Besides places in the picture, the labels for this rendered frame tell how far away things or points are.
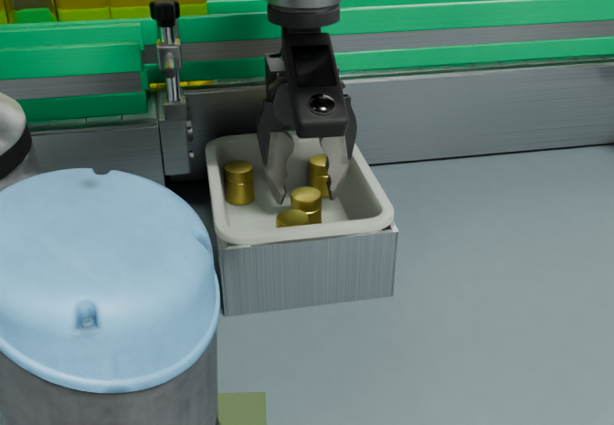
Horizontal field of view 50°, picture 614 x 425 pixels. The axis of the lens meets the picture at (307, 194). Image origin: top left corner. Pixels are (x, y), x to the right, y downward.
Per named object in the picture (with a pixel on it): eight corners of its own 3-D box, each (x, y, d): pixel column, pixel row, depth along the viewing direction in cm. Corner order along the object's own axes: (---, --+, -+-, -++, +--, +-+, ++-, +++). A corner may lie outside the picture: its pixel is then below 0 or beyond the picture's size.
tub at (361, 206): (344, 186, 85) (345, 125, 81) (396, 293, 66) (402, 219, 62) (208, 199, 82) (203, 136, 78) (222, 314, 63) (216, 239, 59)
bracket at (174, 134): (193, 139, 83) (188, 87, 80) (196, 173, 75) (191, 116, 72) (164, 141, 83) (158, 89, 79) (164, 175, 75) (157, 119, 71)
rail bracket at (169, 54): (186, 81, 81) (176, -22, 75) (192, 137, 67) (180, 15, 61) (162, 83, 81) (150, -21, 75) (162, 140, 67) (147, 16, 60)
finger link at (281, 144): (276, 183, 77) (293, 111, 72) (282, 208, 72) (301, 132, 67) (250, 179, 76) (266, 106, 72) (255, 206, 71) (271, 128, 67)
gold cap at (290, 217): (312, 260, 68) (312, 224, 66) (279, 263, 68) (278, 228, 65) (305, 240, 71) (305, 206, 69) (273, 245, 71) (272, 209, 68)
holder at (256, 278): (333, 171, 90) (334, 119, 86) (393, 296, 66) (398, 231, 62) (206, 183, 87) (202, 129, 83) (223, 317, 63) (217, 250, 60)
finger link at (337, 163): (348, 173, 77) (332, 102, 73) (359, 197, 72) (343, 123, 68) (322, 179, 77) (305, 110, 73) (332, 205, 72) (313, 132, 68)
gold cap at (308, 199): (324, 234, 72) (324, 200, 70) (292, 237, 72) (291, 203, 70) (319, 217, 75) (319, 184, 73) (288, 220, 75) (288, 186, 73)
